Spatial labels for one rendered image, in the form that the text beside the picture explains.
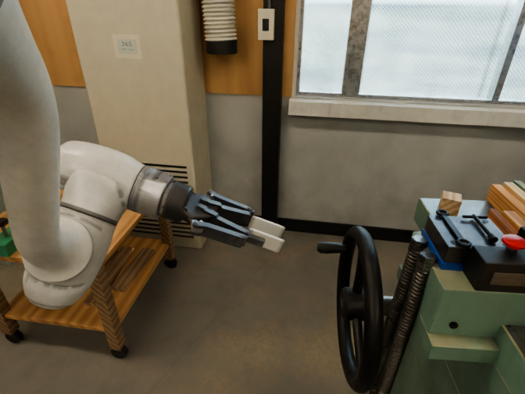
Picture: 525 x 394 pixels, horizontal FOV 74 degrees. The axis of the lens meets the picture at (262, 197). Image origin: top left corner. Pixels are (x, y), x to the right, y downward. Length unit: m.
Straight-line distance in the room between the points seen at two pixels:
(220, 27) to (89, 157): 1.19
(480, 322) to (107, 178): 0.63
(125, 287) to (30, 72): 1.41
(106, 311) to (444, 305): 1.19
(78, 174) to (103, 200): 0.06
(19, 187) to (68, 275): 0.22
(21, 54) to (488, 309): 0.60
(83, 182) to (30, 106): 0.31
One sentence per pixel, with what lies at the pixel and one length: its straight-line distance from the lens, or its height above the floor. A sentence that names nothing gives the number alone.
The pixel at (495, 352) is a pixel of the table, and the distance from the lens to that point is 0.63.
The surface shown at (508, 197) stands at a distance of 0.90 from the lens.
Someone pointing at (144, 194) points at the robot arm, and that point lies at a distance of 0.65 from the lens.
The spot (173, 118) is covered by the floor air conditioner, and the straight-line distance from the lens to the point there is 1.79.
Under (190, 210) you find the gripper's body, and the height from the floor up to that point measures 0.96.
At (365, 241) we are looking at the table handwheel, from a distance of 0.60.
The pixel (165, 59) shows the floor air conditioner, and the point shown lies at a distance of 1.74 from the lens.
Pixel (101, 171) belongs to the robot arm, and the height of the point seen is 1.04.
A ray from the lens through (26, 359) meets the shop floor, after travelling 1.86.
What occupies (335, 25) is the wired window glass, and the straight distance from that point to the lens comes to 1.95.
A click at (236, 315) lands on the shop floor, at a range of 1.74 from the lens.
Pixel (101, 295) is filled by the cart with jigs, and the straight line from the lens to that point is 1.42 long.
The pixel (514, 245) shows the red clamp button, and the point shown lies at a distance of 0.56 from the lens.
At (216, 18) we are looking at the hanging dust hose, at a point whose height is 1.23.
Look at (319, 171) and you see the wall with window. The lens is 2.06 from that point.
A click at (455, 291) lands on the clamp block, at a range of 0.55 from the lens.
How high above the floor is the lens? 1.30
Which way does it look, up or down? 29 degrees down
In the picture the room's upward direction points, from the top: 1 degrees clockwise
